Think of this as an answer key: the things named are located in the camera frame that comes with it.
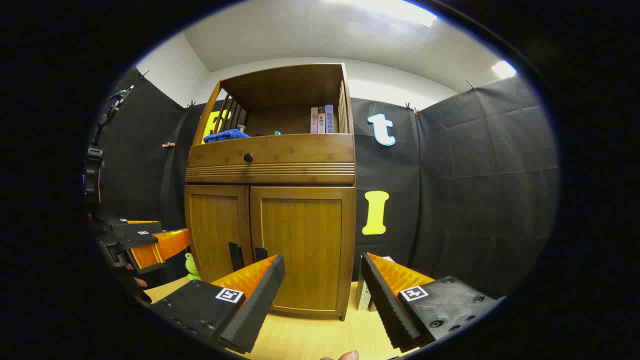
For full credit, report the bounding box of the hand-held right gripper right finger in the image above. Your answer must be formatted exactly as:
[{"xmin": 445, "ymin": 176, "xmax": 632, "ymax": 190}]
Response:
[{"xmin": 360, "ymin": 252, "xmax": 506, "ymax": 353}]

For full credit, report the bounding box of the blue cloth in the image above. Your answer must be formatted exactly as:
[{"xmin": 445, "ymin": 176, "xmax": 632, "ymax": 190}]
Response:
[{"xmin": 203, "ymin": 129, "xmax": 252, "ymax": 144}]

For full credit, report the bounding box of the long ceiling light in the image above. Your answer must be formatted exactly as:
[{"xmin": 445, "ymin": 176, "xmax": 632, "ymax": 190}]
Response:
[{"xmin": 345, "ymin": 0, "xmax": 438, "ymax": 28}]

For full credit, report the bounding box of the green frog toy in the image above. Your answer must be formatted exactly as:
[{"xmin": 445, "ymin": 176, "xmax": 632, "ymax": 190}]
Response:
[{"xmin": 184, "ymin": 251, "xmax": 202, "ymax": 282}]

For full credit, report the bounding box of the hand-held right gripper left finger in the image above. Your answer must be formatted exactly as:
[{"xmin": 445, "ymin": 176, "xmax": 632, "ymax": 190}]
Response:
[{"xmin": 150, "ymin": 254, "xmax": 286, "ymax": 355}]

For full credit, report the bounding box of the wooden cabinet door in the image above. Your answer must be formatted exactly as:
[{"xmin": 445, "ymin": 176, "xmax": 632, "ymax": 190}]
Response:
[
  {"xmin": 250, "ymin": 186, "xmax": 357, "ymax": 317},
  {"xmin": 185, "ymin": 185, "xmax": 253, "ymax": 283}
]

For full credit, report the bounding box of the wooden double-door shoe cabinet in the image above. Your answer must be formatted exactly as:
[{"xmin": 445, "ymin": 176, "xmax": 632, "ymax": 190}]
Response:
[{"xmin": 184, "ymin": 62, "xmax": 357, "ymax": 322}]

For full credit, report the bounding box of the small ceiling light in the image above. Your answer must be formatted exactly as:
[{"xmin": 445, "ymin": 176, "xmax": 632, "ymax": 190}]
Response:
[{"xmin": 491, "ymin": 60, "xmax": 517, "ymax": 80}]

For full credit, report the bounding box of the wooden cabinet drawer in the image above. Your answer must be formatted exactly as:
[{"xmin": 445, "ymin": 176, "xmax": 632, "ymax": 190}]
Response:
[{"xmin": 186, "ymin": 133, "xmax": 356, "ymax": 176}]

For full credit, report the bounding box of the black backdrop cloth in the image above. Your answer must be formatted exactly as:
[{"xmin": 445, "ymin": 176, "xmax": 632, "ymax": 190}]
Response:
[{"xmin": 92, "ymin": 67, "xmax": 560, "ymax": 301}]

